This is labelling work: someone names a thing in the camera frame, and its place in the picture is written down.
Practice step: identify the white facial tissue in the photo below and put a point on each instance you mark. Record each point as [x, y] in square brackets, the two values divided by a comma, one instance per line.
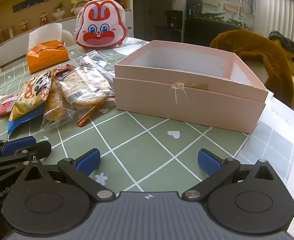
[44, 35]

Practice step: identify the dark jacket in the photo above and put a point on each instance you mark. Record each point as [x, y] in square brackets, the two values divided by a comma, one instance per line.
[284, 45]

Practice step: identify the cracker packet with red ends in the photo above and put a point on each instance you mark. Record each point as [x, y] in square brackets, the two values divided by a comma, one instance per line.
[86, 116]

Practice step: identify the black cabinet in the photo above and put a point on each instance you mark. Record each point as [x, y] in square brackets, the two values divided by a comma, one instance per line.
[202, 32]

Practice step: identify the orange tissue box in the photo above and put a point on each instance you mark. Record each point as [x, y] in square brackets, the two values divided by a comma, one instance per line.
[46, 57]

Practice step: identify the white vase with plant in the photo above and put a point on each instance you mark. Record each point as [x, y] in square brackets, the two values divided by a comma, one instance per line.
[58, 12]

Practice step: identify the yellow-eared doll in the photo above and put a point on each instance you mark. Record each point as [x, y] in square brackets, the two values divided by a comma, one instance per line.
[78, 6]

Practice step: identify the black moon-phase plaque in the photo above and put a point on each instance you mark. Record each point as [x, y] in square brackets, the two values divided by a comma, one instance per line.
[34, 2]

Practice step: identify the white paper sheet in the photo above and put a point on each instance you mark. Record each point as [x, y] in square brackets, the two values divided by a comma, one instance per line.
[279, 110]

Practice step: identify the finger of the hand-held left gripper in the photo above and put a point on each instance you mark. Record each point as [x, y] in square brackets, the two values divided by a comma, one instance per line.
[41, 148]
[16, 145]

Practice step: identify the clear biscuit roll packet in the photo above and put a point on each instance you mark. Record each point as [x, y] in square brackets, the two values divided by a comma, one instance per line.
[96, 60]

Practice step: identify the yellow panda snack packet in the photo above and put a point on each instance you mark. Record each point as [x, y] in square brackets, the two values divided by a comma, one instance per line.
[31, 92]

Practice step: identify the monkey figurine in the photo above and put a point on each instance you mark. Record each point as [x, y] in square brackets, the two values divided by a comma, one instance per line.
[44, 19]
[23, 27]

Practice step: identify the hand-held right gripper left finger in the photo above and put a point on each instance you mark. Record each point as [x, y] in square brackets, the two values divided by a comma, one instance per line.
[88, 162]

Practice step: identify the blue snack packet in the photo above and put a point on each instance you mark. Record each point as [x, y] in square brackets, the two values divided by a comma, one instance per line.
[21, 125]

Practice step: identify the clear round cookie packet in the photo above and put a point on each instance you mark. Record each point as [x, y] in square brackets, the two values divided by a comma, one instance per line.
[96, 80]

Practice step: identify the black water dispenser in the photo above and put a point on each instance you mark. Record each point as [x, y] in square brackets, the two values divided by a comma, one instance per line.
[173, 25]

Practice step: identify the glass fish tank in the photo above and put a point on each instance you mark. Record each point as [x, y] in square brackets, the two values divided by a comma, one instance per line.
[227, 15]

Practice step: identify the pale grey grid tablecloth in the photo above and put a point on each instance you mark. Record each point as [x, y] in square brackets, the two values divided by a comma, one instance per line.
[269, 150]

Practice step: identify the rabbit face bag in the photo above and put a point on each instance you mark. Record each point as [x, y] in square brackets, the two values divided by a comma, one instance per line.
[99, 27]

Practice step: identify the clear bun packet orange print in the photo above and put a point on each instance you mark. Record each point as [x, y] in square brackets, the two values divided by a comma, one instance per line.
[56, 112]

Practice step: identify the pale vertical curtain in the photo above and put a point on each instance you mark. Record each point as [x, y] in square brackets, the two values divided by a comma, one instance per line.
[282, 17]

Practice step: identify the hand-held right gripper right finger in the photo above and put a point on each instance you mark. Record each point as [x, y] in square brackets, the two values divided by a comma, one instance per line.
[208, 161]

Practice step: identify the red snack packet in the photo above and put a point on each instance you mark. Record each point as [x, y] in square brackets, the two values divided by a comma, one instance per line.
[5, 106]

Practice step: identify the black filter box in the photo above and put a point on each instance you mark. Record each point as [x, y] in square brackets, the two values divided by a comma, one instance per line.
[194, 7]

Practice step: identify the pink cardboard box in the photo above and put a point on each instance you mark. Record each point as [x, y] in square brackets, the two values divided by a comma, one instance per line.
[187, 105]

